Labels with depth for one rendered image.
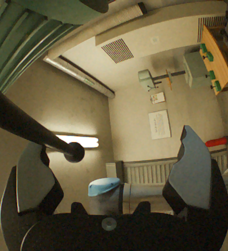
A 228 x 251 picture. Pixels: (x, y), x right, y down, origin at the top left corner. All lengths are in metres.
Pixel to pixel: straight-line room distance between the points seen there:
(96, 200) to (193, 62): 2.25
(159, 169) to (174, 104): 1.48
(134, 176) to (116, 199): 2.72
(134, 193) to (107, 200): 0.09
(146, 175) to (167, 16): 2.91
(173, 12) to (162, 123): 2.21
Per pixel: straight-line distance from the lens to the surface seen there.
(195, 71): 2.25
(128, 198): 0.44
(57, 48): 1.93
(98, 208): 0.46
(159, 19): 1.60
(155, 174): 3.02
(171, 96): 3.11
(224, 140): 2.98
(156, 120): 3.00
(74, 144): 0.20
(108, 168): 2.94
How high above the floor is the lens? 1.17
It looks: 26 degrees up
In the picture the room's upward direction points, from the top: 101 degrees counter-clockwise
